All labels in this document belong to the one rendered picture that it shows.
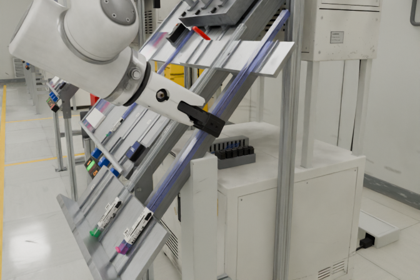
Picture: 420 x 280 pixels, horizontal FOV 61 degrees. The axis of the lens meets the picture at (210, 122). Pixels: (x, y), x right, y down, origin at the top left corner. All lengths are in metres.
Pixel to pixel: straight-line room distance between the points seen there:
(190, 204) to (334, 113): 2.34
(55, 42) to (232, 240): 0.93
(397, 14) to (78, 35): 2.38
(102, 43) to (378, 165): 2.53
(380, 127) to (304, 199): 1.47
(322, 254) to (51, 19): 1.34
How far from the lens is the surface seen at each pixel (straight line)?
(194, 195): 0.74
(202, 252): 0.82
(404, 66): 2.62
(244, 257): 1.30
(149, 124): 1.08
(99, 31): 0.42
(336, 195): 1.49
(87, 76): 0.49
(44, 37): 0.47
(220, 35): 1.15
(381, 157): 2.78
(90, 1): 0.43
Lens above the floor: 1.08
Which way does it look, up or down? 14 degrees down
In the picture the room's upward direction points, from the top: straight up
